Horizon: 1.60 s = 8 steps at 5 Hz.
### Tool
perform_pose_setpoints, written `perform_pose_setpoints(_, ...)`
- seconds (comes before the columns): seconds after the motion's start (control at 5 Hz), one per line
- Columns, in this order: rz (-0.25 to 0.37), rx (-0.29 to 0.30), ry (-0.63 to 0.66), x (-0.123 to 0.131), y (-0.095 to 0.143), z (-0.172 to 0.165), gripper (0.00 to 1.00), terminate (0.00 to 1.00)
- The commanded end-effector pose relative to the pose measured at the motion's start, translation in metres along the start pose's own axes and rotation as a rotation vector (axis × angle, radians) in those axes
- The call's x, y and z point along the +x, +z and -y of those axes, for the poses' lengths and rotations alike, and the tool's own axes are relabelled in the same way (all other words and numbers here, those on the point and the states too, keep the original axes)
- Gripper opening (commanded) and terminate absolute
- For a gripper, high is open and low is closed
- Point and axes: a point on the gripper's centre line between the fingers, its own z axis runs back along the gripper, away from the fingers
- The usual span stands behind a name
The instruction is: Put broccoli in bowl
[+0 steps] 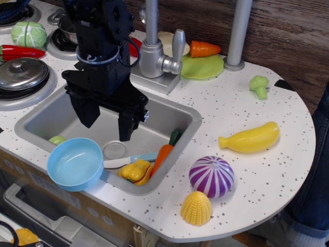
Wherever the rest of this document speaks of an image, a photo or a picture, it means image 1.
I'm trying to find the green toy broccoli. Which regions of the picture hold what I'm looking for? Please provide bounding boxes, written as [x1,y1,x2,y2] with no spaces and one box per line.
[249,76,269,100]

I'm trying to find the red toy chili pepper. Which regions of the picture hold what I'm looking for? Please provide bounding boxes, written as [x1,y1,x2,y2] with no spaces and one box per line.
[1,45,46,62]

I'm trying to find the toy knife blue handle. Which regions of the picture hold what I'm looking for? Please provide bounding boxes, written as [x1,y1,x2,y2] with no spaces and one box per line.
[104,152,158,169]

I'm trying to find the orange toy carrot piece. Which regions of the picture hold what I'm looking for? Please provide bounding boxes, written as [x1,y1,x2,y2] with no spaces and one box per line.
[190,41,222,58]

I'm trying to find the silver sink basin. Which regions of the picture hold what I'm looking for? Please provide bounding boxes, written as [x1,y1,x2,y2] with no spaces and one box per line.
[14,87,202,195]

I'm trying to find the black tape piece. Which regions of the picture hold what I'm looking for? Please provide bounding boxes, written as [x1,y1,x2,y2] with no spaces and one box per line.
[275,79,295,92]

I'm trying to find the cream plastic plate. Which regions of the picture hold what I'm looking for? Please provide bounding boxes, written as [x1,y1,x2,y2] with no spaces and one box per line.
[158,31,190,57]

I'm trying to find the purple striped toy onion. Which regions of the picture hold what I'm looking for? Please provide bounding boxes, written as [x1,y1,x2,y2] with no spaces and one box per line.
[189,156,235,198]

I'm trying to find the yellow toy corn half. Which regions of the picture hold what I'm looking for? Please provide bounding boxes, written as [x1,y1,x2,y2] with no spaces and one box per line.
[180,191,212,226]

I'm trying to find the green plastic plate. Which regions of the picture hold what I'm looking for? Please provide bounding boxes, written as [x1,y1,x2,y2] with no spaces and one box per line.
[181,55,224,79]

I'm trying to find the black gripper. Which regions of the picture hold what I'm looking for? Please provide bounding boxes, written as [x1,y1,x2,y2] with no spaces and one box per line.
[62,55,149,142]

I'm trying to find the person leg in jeans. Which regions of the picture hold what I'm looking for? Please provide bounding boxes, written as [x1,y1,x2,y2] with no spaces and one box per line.
[249,86,328,246]

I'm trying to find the toy oven door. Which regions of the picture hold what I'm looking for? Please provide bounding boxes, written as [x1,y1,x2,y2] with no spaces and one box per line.
[4,184,113,246]

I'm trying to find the silver pot lid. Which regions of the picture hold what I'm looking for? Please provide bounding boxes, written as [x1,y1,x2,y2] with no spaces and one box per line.
[1,57,49,91]

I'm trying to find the small green toy ball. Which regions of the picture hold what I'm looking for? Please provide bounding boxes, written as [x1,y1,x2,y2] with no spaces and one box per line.
[48,135,66,145]

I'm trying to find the stove burner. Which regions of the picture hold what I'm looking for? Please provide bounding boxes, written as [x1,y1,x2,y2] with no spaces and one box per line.
[1,65,57,111]
[1,1,41,34]
[46,28,78,61]

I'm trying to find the yellow toy banana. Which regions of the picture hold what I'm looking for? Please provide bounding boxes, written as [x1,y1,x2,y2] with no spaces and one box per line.
[218,121,280,153]

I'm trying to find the red toy tomato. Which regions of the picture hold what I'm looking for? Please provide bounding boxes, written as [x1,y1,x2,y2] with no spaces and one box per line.
[129,37,142,57]

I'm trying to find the silver toy faucet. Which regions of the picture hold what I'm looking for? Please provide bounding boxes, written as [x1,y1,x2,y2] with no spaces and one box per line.
[131,1,186,95]

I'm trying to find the steel pot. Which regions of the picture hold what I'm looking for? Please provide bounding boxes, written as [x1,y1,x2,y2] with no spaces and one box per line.
[47,9,78,45]

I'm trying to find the rear right stove burner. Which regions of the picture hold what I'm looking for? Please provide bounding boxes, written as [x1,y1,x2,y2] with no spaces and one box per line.
[46,28,78,61]

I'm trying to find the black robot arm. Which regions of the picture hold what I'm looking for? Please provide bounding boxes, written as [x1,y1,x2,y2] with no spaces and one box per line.
[62,1,148,142]

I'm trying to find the front left stove burner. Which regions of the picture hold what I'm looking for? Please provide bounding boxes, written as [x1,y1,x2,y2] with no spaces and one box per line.
[1,65,57,111]

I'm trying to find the rear left stove burner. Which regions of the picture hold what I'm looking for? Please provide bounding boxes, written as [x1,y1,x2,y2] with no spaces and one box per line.
[1,1,41,34]

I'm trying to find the light blue plastic bowl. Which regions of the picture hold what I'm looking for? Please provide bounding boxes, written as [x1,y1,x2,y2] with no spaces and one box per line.
[47,138,104,191]

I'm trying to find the orange toy carrot in sink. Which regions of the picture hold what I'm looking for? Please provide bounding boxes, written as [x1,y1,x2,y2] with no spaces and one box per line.
[150,130,181,177]

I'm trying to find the yellow toy on floor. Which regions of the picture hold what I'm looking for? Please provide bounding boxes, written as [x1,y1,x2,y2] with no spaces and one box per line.
[15,228,39,246]

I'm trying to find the grey vertical pole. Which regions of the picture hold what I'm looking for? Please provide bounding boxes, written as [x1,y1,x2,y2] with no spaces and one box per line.
[224,0,253,72]

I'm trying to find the yellow toy bell pepper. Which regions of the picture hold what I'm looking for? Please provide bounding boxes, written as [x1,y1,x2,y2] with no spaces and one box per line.
[117,159,153,186]

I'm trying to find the green toy cabbage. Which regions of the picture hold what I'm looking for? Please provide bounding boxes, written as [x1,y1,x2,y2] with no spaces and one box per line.
[11,22,47,48]

